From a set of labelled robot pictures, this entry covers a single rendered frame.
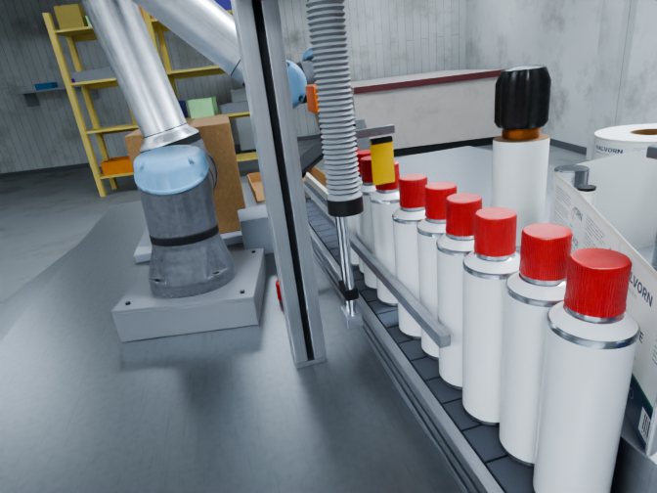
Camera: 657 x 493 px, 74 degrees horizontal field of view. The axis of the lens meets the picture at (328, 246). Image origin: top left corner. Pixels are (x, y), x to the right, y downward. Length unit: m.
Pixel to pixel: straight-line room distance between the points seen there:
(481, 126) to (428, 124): 0.73
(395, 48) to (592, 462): 8.59
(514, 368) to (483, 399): 0.08
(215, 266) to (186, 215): 0.10
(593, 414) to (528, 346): 0.06
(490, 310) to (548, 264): 0.08
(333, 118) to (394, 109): 5.70
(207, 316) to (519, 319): 0.52
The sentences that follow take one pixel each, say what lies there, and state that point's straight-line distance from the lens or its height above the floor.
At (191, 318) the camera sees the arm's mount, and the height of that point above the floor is 0.86.
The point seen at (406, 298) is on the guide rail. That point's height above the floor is 0.96.
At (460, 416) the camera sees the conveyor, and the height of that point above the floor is 0.88.
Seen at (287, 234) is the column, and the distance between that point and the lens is 0.54.
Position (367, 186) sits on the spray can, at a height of 1.05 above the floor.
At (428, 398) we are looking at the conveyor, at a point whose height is 0.88.
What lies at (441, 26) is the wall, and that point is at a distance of 9.04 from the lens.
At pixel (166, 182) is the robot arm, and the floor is 1.07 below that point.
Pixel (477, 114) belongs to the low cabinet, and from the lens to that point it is 6.44.
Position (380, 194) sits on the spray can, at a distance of 0.59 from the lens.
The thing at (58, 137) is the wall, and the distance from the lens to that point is 9.78.
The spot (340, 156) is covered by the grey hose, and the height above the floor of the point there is 1.13.
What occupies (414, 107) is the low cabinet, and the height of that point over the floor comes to 0.63.
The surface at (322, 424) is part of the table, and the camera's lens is 0.55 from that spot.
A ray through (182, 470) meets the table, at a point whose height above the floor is 0.83.
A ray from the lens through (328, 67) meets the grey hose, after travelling 0.41.
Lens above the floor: 1.21
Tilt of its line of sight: 22 degrees down
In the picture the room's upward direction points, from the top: 7 degrees counter-clockwise
